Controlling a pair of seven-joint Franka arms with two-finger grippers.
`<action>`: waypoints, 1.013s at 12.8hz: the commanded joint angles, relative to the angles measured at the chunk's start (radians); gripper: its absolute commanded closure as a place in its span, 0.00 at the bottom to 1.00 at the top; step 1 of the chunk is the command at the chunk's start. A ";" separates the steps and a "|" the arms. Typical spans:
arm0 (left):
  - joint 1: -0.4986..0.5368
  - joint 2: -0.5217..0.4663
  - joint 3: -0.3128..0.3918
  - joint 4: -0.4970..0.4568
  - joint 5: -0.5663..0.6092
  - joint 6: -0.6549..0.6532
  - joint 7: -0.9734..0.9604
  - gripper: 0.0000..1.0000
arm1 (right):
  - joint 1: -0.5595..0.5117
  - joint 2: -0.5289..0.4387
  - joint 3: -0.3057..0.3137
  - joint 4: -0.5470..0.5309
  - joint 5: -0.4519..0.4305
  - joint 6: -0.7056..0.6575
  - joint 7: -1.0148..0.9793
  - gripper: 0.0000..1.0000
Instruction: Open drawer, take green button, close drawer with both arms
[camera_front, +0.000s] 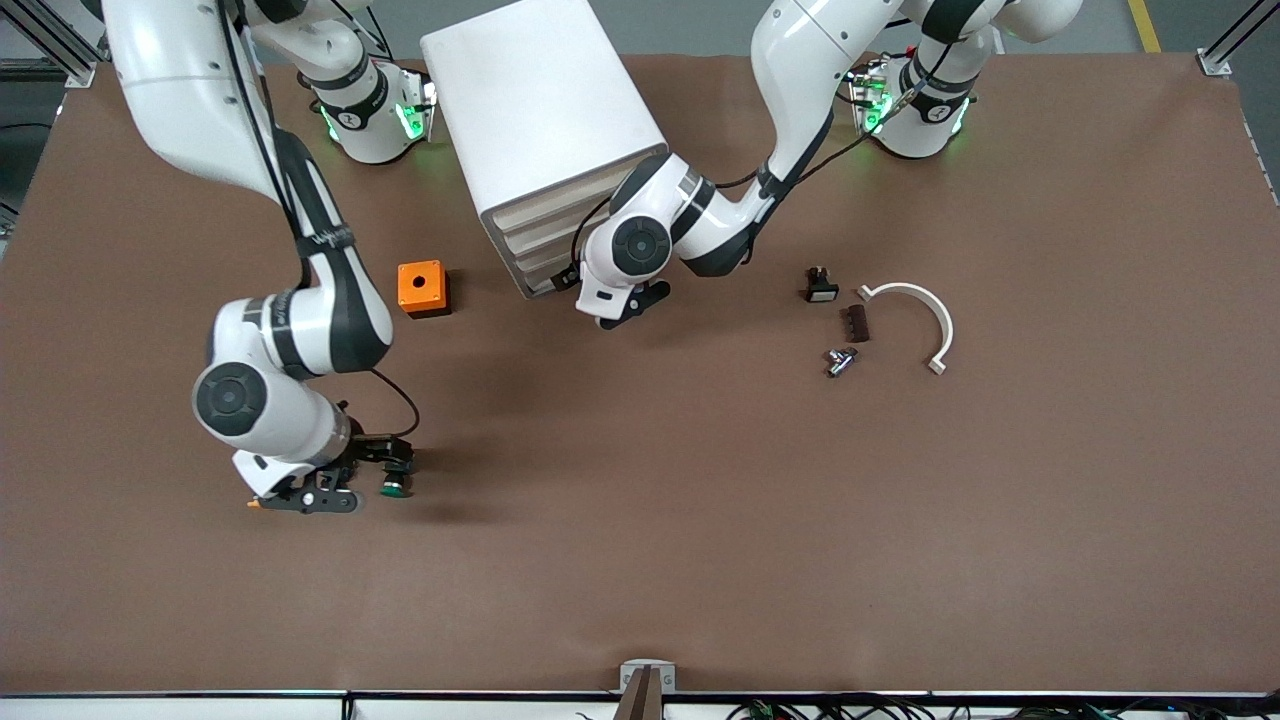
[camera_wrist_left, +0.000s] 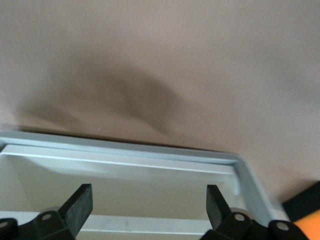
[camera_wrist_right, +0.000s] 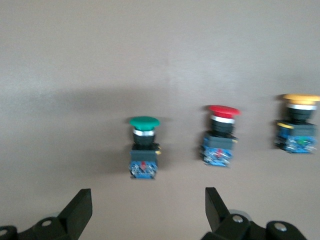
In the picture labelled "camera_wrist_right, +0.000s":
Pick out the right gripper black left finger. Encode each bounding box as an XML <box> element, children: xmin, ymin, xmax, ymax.
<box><xmin>17</xmin><ymin>188</ymin><xmax>93</xmax><ymax>240</ymax></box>

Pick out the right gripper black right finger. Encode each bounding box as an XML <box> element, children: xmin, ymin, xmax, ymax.
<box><xmin>202</xmin><ymin>186</ymin><xmax>270</xmax><ymax>240</ymax></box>

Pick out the green mushroom push button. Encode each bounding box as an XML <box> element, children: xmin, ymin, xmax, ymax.
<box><xmin>128</xmin><ymin>115</ymin><xmax>162</xmax><ymax>180</ymax></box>

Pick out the red mushroom push button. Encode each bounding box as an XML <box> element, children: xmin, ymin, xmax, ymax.
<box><xmin>199</xmin><ymin>104</ymin><xmax>241</xmax><ymax>168</ymax></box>

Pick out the yellow mushroom push button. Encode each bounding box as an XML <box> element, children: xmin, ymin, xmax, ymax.
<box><xmin>273</xmin><ymin>93</ymin><xmax>320</xmax><ymax>155</ymax></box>

